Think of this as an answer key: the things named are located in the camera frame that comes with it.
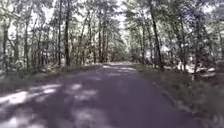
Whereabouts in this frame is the grey asphalt road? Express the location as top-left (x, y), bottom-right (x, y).
top-left (0, 61), bottom-right (204, 128)

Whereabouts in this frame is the wood of trees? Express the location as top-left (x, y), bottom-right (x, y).
top-left (121, 0), bottom-right (224, 74)
top-left (0, 0), bottom-right (126, 73)

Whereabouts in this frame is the grassy verge with undergrowth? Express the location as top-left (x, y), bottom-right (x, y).
top-left (0, 63), bottom-right (104, 96)
top-left (131, 62), bottom-right (224, 128)

